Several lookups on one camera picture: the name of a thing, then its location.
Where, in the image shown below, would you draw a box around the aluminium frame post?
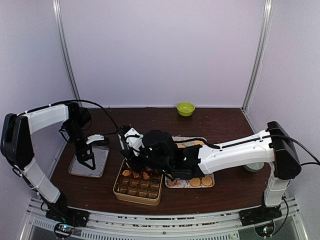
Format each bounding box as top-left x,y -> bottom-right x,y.
52,0 -> 81,100
242,0 -> 274,114

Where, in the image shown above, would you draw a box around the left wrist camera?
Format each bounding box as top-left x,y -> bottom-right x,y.
86,134 -> 110,145

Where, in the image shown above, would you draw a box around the orange sandwich cookie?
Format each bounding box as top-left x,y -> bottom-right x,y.
132,171 -> 141,179

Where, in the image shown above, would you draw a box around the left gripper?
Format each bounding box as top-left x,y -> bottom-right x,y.
63,121 -> 95,171

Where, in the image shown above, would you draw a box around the floral cookie tray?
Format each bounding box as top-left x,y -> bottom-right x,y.
164,136 -> 215,189

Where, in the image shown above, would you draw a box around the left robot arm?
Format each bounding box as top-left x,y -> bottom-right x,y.
0,101 -> 96,222

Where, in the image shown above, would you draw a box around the gold cookie tin box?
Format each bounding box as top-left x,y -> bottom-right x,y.
113,159 -> 164,206

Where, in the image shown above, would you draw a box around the left aluminium frame post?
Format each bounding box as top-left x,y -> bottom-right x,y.
52,0 -> 81,100

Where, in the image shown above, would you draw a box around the steel kitchen tongs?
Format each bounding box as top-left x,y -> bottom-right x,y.
117,133 -> 132,169

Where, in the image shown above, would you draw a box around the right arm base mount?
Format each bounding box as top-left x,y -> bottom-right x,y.
239,207 -> 282,238

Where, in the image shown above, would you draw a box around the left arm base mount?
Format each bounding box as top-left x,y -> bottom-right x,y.
45,208 -> 90,239

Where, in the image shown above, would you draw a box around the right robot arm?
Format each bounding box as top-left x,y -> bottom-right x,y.
118,121 -> 302,221

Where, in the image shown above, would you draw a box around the right aluminium frame post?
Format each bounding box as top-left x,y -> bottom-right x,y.
242,0 -> 274,114

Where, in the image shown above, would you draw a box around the round golden biscuit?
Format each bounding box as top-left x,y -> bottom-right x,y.
189,177 -> 201,188
201,176 -> 213,187

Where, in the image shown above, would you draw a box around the front aluminium rail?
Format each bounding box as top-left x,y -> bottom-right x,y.
24,199 -> 301,240

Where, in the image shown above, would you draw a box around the pale ceramic bowl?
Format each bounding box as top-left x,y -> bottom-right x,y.
244,162 -> 265,173

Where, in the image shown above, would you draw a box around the silver tin lid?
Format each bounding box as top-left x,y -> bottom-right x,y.
68,146 -> 110,178

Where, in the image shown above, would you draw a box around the green plastic bowl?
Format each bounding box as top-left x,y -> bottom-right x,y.
176,102 -> 196,117

